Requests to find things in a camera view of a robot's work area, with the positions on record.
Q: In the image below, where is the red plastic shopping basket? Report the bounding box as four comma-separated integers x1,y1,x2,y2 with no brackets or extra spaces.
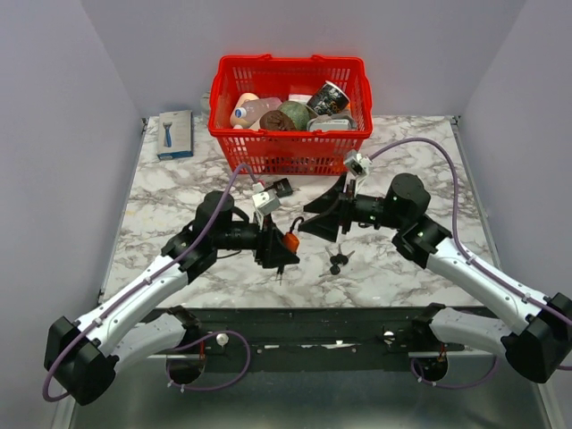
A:
208,55,373,175

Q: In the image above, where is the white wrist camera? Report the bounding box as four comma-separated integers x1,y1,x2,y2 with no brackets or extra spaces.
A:
251,183,281,216
343,150,372,178

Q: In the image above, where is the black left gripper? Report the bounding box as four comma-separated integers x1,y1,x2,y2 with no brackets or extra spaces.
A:
214,211,300,270

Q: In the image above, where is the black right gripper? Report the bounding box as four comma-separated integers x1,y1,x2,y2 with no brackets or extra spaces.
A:
299,171,406,242

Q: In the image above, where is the green round melon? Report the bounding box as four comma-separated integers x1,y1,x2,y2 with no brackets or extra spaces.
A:
278,100,310,131

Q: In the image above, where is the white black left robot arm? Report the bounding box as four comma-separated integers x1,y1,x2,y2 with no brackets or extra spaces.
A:
42,190,299,405

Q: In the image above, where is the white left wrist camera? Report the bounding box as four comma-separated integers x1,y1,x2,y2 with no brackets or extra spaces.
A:
251,183,281,216

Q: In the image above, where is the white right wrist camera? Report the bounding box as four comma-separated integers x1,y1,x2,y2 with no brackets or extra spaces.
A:
343,150,372,178

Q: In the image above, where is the black patterned paper cup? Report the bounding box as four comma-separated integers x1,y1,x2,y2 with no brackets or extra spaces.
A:
307,80,350,115

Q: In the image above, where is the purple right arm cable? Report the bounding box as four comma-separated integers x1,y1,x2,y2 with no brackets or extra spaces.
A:
366,137,572,390

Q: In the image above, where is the small black box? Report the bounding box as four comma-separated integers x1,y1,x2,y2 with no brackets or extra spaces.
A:
270,178,294,198

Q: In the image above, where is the orange black Opel padlock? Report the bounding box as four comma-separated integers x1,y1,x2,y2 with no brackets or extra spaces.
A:
282,216,304,253

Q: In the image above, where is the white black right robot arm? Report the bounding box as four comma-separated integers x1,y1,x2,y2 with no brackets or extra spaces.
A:
299,173,571,383

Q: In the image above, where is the grey plastic tray container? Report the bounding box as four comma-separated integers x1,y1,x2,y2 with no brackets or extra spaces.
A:
307,114,357,132

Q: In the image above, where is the black-headed key bunch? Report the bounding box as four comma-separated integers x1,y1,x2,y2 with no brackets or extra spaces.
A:
276,265,285,284
320,244,355,277

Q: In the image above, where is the blue razor package box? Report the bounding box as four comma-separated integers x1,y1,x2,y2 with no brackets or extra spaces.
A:
156,110,194,161

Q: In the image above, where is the peach round object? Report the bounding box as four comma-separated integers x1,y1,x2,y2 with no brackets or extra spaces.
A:
230,92,258,129

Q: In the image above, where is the pink plastic bottle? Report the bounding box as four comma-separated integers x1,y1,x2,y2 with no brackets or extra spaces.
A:
236,97,282,125

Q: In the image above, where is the brown crumpled cloth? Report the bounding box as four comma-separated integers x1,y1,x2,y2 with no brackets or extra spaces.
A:
259,110,297,131

